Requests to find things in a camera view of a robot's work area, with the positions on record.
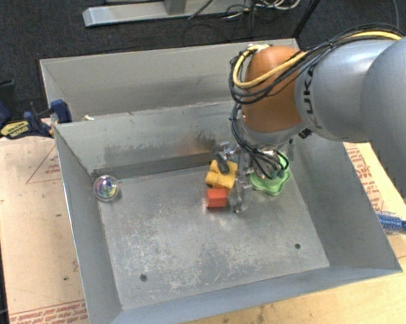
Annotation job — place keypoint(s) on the grey metal bin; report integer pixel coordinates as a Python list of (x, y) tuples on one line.
[(200, 254)]

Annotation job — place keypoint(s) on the yellow toy block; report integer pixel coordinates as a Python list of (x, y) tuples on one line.
[(217, 179)]

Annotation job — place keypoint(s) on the red block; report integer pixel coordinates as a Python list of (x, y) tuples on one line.
[(216, 197)]

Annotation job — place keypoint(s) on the brown cardboard board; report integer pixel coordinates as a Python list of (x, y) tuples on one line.
[(34, 235)]

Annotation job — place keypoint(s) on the green flower-shaped cup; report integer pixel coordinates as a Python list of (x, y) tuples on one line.
[(270, 185)]

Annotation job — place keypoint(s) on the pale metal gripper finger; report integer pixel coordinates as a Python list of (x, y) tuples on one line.
[(239, 195), (224, 156)]

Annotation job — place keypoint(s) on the clear glass ball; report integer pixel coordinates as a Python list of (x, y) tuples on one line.
[(106, 188)]

